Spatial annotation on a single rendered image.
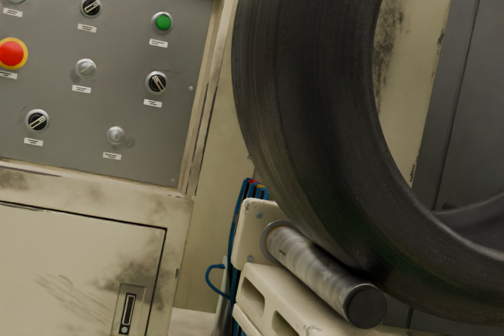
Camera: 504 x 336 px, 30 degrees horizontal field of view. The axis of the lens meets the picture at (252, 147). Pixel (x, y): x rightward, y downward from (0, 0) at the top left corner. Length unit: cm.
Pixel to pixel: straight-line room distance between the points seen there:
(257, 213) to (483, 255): 39
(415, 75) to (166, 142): 47
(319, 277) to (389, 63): 40
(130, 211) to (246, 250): 34
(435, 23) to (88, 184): 61
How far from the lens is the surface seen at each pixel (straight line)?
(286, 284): 118
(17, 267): 156
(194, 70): 160
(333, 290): 100
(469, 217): 128
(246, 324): 122
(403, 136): 135
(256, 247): 128
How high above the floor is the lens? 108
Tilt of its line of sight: 3 degrees down
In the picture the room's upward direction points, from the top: 12 degrees clockwise
